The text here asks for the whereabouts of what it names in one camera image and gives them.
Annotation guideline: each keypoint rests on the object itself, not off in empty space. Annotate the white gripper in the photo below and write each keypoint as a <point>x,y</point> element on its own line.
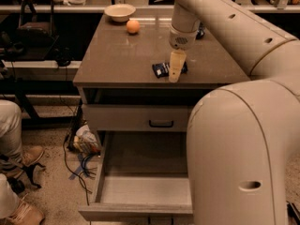
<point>180,40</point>

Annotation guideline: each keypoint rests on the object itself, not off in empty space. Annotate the blue rxbar blueberry bar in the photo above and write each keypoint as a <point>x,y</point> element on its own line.
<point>162,69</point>

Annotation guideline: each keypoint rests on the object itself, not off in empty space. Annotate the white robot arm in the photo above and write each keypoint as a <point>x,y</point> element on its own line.
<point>240,136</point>

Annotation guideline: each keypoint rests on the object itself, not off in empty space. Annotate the closed upper drawer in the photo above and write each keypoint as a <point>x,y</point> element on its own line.
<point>136,117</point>

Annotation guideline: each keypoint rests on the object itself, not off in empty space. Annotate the grey drawer cabinet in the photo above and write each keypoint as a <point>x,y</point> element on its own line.
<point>117,70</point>

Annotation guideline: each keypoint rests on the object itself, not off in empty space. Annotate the open lower drawer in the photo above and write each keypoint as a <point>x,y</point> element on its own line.
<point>140,175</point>

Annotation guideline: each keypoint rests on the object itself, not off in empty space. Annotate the blue soda can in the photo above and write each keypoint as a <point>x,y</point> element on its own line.
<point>200,31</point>

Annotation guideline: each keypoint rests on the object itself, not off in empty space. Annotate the orange fruit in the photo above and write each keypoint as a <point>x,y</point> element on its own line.
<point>133,27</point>

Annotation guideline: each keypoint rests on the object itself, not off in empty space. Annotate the white bowl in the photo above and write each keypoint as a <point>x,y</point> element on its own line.
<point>120,13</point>

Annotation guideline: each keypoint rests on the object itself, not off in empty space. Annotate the snack bag on floor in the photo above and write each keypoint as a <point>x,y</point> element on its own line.
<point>85,141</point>

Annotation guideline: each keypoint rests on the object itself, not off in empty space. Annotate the black bag on shelf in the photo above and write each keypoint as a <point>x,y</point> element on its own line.
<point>31,29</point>

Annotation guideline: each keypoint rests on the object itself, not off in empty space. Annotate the person leg upper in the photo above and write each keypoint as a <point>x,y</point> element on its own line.
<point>11,130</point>

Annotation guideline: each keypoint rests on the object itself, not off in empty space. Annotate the person leg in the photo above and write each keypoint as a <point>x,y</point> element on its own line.
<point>9,200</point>
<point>11,130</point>

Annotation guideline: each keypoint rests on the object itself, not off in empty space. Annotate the tan boot upper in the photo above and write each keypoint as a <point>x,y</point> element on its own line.
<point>27,157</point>

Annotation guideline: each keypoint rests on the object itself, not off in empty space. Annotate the tan boot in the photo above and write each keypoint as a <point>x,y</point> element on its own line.
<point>24,214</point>
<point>27,157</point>

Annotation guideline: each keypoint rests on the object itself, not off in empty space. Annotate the tan boot lower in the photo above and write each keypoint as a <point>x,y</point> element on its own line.
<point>24,214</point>

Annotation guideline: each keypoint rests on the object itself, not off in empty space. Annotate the person leg lower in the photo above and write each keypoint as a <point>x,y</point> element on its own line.
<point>9,200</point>

